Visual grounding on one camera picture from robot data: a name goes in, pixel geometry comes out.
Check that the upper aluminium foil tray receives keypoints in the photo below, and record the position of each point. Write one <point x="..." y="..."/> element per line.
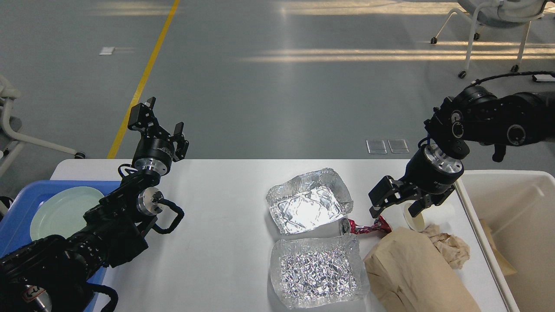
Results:
<point x="308" y="201"/>

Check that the lower aluminium foil tray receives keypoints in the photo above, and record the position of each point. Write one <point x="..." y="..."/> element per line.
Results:
<point x="313" y="272"/>

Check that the white paper cup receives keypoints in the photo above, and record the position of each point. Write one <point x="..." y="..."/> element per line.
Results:
<point x="417" y="223"/>

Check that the light green plate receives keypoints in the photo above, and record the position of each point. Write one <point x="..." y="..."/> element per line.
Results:
<point x="63" y="213"/>

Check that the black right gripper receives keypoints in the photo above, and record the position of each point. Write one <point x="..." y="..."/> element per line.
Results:
<point x="429" y="179"/>

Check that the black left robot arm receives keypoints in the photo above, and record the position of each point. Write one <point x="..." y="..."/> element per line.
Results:
<point x="136" y="207"/>

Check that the white bar on floor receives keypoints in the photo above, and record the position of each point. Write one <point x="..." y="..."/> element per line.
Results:
<point x="543" y="78"/>

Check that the aluminium foil tray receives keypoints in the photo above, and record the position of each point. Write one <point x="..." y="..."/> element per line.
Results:
<point x="308" y="201"/>
<point x="313" y="272"/>

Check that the brown paper bag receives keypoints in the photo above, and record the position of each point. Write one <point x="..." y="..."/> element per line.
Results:
<point x="407" y="274"/>

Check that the white office chair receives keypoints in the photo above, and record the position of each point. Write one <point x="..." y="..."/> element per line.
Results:
<point x="501" y="14"/>

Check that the white plastic bin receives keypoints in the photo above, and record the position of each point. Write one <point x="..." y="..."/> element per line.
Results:
<point x="511" y="213"/>

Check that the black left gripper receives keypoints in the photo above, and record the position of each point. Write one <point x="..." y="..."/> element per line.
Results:
<point x="155" y="151"/>

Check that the crushed red soda can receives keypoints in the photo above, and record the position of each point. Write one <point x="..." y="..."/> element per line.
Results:
<point x="348" y="226"/>

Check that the white chair at left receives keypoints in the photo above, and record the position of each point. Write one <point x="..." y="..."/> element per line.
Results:
<point x="8" y="94"/>

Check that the blue plastic tray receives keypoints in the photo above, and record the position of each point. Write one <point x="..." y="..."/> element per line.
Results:
<point x="17" y="216"/>

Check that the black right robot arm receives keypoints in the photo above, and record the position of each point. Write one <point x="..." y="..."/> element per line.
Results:
<point x="475" y="115"/>

